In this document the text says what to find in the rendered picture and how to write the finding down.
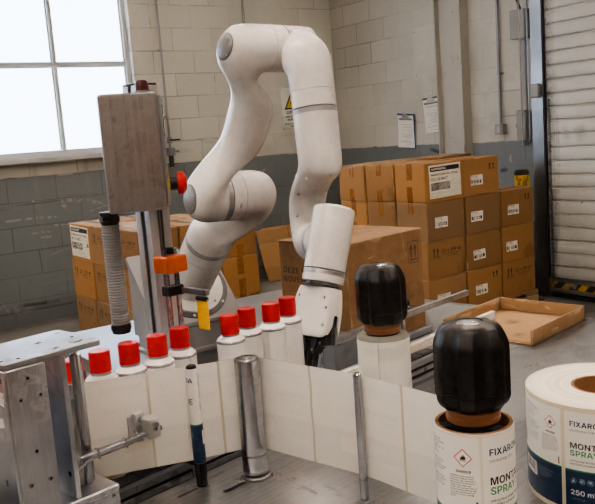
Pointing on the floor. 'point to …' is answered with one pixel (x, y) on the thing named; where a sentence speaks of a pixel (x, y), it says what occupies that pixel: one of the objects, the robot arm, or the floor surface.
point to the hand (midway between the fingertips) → (309, 362)
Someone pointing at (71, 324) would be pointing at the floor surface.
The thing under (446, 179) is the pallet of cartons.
